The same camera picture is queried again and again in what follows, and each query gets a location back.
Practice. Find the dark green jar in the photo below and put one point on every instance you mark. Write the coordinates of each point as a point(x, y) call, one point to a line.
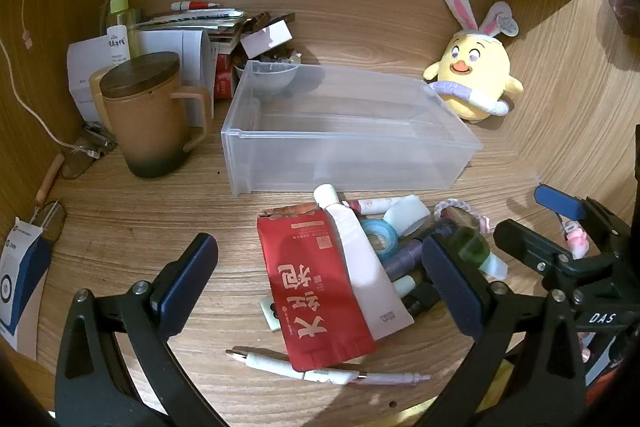
point(470, 244)

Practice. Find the white labelled bottle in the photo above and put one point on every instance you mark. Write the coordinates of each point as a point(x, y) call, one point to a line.
point(118, 44)

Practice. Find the brown mug with wooden lid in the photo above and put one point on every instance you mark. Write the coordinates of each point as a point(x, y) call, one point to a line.
point(145, 127)

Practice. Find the pink and white tube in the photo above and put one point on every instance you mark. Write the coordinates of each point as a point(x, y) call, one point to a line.
point(375, 205)

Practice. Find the bowl of small trinkets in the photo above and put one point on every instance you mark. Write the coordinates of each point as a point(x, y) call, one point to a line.
point(270, 79)

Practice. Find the wooden stick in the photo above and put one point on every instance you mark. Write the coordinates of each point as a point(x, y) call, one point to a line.
point(50, 177)

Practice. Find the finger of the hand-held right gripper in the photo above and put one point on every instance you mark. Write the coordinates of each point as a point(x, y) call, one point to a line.
point(557, 202)
point(525, 242)

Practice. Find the small pink figurine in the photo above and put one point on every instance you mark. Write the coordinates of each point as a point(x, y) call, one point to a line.
point(577, 239)

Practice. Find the purple spray bottle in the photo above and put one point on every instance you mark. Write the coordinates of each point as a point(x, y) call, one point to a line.
point(405, 257)

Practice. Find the blue and white box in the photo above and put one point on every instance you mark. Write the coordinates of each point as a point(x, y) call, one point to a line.
point(20, 287)

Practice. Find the light blue tube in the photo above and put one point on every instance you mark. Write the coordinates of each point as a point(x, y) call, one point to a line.
point(495, 267)

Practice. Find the brown hair clip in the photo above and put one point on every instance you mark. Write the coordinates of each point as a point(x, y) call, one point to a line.
point(265, 19)

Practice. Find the white tile with black dots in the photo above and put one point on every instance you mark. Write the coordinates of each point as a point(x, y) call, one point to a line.
point(272, 314)

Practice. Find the stack of books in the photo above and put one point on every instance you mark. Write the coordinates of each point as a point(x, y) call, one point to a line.
point(195, 22)

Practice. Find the red and white marker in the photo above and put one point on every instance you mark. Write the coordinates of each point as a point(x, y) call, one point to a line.
point(195, 5)

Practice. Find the yellow chick plush toy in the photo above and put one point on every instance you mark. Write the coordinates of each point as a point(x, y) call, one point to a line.
point(475, 72)

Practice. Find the white pen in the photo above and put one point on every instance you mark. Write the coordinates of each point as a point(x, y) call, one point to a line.
point(260, 361)

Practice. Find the red foil pouch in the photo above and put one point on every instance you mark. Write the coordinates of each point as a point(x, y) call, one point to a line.
point(310, 287)

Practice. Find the clear plastic drawer bin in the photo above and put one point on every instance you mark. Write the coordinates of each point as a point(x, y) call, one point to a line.
point(350, 142)

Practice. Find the white tape roll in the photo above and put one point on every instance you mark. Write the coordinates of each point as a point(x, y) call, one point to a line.
point(407, 212)

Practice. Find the blue tape roll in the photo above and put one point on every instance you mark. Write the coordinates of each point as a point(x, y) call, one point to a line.
point(367, 227)

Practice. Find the white paper box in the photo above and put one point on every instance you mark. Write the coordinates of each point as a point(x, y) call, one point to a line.
point(165, 47)

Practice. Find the dark round object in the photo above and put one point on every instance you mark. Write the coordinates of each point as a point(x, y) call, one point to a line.
point(625, 4)

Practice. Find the white cream tube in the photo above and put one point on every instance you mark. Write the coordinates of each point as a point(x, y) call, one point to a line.
point(365, 267)

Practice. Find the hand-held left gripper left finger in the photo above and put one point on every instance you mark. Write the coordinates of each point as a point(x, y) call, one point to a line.
point(187, 279)

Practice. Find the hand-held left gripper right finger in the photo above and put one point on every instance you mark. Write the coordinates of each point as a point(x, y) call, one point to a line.
point(450, 282)

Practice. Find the small cream bottle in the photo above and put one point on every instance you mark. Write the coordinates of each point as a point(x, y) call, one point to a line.
point(407, 284)

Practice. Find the red box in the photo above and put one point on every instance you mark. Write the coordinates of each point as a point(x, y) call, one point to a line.
point(225, 77)

